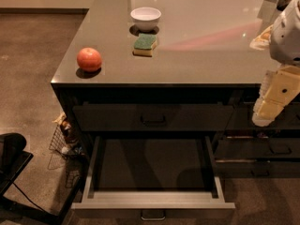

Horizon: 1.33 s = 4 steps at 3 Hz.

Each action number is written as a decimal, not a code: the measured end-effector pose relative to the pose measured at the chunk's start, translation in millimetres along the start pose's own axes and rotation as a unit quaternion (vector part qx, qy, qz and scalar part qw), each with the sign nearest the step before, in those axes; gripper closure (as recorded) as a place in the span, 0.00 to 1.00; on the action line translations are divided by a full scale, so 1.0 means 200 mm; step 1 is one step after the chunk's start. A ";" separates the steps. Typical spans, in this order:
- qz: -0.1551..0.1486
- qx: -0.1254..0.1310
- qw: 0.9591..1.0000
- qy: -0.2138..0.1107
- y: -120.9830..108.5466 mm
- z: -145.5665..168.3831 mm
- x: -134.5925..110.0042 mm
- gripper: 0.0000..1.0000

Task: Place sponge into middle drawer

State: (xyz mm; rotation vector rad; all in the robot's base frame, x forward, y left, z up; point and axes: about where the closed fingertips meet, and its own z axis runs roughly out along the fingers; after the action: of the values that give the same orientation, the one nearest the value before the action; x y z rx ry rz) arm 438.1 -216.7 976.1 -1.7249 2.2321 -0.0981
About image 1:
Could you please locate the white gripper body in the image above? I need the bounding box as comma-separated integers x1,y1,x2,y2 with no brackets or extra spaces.
260,65,300,107

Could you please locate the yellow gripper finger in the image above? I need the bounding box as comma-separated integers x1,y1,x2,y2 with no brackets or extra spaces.
252,98,283,127

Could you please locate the green and yellow sponge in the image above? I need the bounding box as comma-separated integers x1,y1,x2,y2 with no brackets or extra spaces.
133,33,158,57

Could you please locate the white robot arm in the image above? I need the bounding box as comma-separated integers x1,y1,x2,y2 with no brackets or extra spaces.
250,0,300,127

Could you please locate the closed top drawer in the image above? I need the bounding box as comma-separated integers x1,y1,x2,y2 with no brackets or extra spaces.
73,104,233,131

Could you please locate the dark drawer cabinet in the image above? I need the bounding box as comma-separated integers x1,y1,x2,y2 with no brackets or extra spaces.
51,0,300,180

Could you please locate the open middle drawer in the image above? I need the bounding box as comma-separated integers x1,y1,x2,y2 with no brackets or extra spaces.
72,138,235,221

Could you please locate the white bowl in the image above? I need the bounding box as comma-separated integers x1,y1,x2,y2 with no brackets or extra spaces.
130,7,161,32

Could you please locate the red apple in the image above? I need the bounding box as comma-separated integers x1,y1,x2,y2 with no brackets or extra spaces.
77,48,102,72

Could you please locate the black chair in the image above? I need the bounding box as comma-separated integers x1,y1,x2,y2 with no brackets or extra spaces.
0,133,82,225

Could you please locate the wire basket with items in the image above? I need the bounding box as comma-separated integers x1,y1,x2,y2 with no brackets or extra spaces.
50,112,83,158

